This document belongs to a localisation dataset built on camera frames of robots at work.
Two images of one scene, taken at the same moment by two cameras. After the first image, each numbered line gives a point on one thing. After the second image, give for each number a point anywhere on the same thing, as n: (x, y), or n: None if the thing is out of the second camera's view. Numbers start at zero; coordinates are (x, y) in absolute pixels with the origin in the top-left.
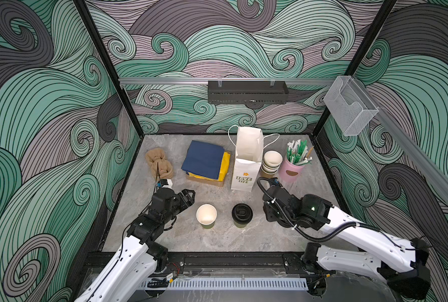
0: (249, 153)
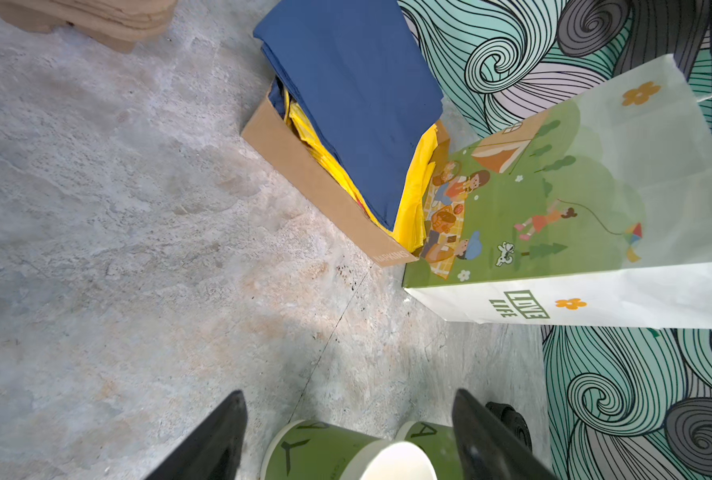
0: (616, 206)
